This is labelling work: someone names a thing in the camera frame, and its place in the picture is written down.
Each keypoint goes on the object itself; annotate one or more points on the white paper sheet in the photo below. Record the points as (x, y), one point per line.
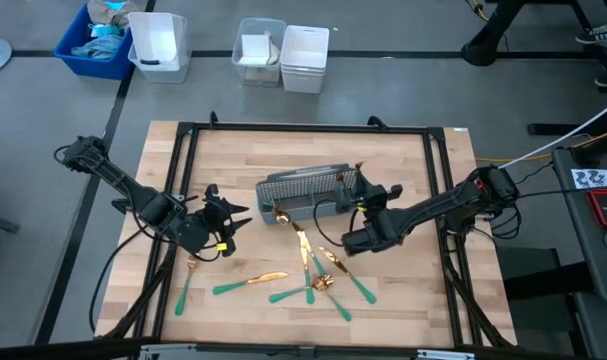
(257, 49)

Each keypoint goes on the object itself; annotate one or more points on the white plastic bin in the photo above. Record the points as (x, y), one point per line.
(304, 60)

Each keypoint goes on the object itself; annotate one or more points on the translucent white storage bin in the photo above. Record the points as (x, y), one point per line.
(159, 45)

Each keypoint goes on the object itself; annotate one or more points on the black metal table frame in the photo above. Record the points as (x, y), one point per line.
(308, 127)

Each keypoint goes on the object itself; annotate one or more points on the red black device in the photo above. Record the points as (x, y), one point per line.
(605, 207)

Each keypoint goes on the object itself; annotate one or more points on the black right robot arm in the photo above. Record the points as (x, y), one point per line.
(433, 205)

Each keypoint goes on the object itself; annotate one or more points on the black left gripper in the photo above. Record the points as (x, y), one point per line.
(218, 225)

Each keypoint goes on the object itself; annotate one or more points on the grey plastic cutlery basket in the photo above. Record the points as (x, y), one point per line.
(303, 192)

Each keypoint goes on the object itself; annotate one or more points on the blue plastic bin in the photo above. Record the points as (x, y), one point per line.
(83, 65)

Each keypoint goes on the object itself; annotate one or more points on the clear plastic bin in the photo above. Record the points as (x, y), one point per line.
(258, 75)

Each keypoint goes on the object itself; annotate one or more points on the grey-blue cloth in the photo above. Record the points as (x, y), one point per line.
(98, 47)

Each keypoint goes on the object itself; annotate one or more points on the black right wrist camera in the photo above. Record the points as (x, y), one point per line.
(394, 190)

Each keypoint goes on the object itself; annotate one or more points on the white metal bracket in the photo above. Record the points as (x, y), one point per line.
(445, 355)

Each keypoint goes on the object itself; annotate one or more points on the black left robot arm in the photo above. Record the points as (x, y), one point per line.
(133, 195)

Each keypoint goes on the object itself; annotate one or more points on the white paper label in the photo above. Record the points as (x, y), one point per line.
(595, 178)

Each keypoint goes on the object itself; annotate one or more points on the brown cloth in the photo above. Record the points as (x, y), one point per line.
(110, 11)

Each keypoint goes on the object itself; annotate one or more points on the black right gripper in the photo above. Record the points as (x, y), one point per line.
(373, 200)

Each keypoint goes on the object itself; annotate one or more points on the dark grey side desk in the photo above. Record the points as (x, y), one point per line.
(590, 260)

